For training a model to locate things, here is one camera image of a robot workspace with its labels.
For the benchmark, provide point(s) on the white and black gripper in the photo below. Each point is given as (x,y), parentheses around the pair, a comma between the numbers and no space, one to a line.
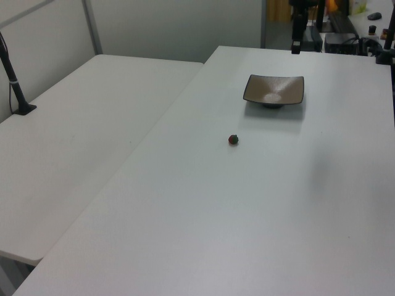
(298,7)

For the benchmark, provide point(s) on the small red strawberry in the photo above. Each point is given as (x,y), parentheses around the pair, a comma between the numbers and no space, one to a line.
(233,139)

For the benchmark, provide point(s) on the square brown ceramic plate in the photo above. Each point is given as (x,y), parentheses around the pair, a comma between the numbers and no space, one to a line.
(274,90)

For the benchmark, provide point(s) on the black power adapter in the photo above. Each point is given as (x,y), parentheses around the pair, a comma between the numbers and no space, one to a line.
(313,38)

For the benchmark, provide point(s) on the brown wooden door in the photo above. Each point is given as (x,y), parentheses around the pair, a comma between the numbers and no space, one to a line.
(278,10)

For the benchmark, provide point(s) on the black electronics box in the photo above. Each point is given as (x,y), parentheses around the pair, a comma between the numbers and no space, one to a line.
(341,42)

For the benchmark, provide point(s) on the orange object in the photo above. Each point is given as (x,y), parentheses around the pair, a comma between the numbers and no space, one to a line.
(331,4)

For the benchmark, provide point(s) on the green and white box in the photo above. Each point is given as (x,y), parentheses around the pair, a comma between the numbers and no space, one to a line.
(358,6)

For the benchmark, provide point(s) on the dark computer mouse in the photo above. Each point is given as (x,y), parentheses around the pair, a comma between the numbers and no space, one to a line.
(374,16)

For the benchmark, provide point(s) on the black clamp stand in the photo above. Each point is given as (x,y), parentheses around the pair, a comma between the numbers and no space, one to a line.
(385,52)

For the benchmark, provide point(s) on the black vertical post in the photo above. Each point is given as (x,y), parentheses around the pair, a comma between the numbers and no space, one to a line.
(320,15)

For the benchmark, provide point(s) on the grey metal door frame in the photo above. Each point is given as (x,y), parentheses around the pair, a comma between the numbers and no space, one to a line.
(263,23)

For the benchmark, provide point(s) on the grey partition frame post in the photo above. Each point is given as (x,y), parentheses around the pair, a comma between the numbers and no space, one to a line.
(92,27)

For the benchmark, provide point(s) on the black camera stand pole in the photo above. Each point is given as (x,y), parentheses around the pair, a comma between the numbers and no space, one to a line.
(14,83)

